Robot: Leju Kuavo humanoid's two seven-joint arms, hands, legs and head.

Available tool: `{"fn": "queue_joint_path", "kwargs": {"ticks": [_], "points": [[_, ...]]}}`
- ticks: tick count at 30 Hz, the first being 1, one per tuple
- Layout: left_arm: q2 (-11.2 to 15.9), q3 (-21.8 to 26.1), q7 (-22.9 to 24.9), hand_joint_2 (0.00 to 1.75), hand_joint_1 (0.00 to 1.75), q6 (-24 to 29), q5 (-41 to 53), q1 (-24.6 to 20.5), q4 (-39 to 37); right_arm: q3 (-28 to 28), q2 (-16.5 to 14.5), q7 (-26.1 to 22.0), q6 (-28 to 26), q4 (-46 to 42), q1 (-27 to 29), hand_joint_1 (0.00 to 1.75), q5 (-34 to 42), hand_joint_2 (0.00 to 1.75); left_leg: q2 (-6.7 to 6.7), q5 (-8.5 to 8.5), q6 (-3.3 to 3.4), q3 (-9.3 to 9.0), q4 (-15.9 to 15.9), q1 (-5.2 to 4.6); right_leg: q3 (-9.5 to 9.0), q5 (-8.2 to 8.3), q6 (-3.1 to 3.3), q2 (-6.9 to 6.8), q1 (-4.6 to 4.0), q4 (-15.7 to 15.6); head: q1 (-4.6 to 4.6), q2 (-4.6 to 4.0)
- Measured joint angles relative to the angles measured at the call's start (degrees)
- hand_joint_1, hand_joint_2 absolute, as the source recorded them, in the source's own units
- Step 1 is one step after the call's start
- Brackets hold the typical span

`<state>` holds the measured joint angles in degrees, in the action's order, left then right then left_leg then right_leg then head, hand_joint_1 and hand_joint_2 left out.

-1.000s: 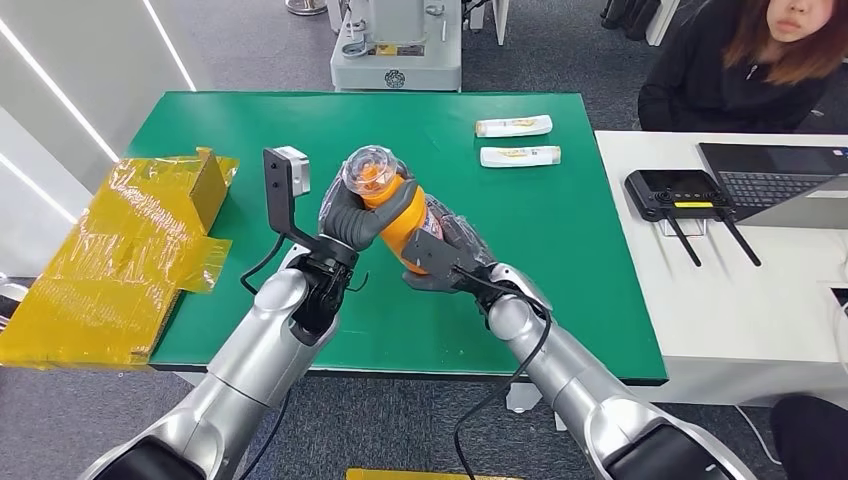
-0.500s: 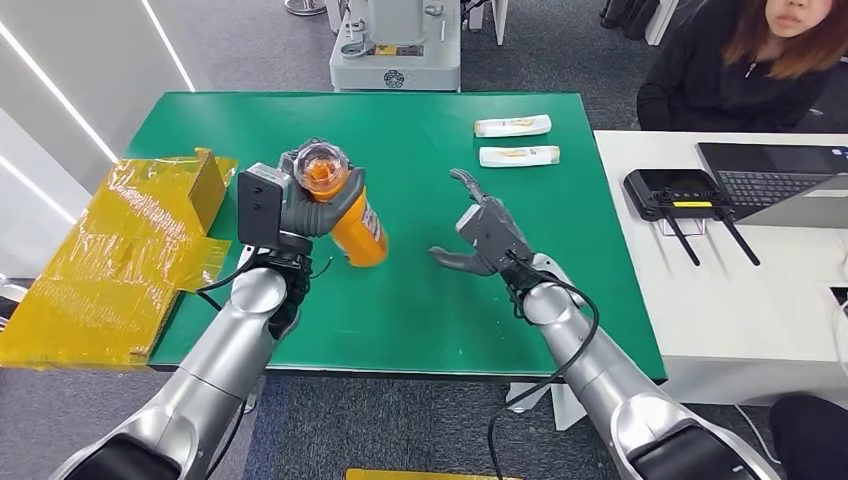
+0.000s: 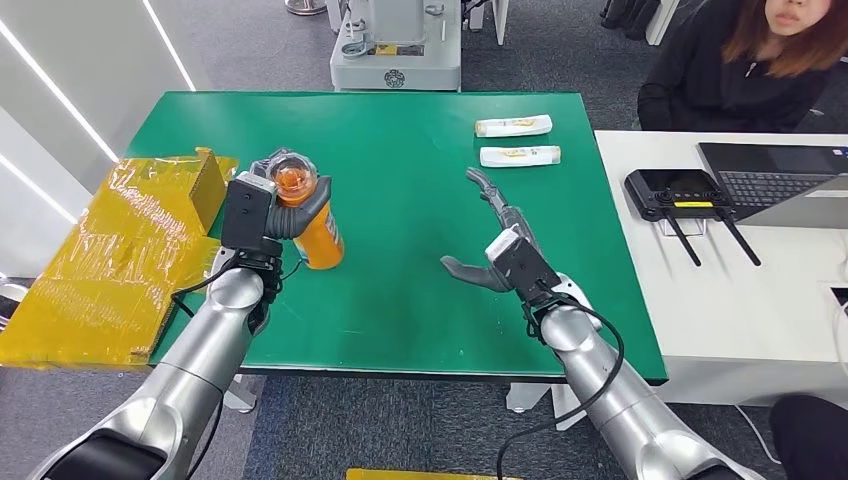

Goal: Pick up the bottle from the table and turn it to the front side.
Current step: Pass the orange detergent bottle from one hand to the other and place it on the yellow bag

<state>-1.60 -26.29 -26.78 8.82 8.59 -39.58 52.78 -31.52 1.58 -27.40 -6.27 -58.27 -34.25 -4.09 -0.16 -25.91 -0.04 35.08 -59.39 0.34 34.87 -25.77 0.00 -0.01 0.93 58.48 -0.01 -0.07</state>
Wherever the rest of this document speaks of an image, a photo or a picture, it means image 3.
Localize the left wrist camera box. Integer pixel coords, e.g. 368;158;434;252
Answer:
220;170;283;260

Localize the grey machine base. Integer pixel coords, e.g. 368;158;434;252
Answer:
329;0;462;93

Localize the white floor cable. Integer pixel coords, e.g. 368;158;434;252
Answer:
733;404;783;465

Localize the yellow taped cardboard box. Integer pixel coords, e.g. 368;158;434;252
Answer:
0;146;240;370

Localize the white table leg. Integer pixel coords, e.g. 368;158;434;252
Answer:
221;374;260;413
506;380;591;432

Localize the person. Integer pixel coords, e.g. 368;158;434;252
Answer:
768;394;848;480
637;0;848;134

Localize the orange detergent bottle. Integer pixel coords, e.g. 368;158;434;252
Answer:
268;150;346;272

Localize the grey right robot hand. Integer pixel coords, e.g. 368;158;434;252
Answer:
440;166;545;294

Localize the white cosmetic tube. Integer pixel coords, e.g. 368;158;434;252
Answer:
474;114;554;138
478;145;562;168

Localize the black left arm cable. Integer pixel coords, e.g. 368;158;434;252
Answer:
170;258;303;480

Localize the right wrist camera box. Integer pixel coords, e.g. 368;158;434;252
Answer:
485;225;564;307

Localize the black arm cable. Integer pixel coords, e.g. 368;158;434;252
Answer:
495;291;627;480
170;258;303;480

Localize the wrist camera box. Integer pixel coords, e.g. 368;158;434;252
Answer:
485;225;564;307
220;170;283;260

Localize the dark grey laptop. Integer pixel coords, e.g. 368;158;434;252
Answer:
696;142;848;231

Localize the clear controller stand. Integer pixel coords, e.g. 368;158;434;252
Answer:
655;216;707;237

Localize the black controller with antennas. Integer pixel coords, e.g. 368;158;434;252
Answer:
623;168;762;268

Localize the white furniture panel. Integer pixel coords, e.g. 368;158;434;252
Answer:
463;0;510;46

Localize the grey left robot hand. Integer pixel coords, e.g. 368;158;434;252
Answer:
248;146;333;241

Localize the grey metal object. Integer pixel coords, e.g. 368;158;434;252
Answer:
0;281;28;329

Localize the yellow cardboard edge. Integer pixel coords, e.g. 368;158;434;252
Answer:
345;468;521;480

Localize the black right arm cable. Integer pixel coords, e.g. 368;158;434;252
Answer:
495;291;627;480

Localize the white desk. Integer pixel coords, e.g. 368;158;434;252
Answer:
594;130;848;407

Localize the black chair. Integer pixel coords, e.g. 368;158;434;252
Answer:
599;0;664;33

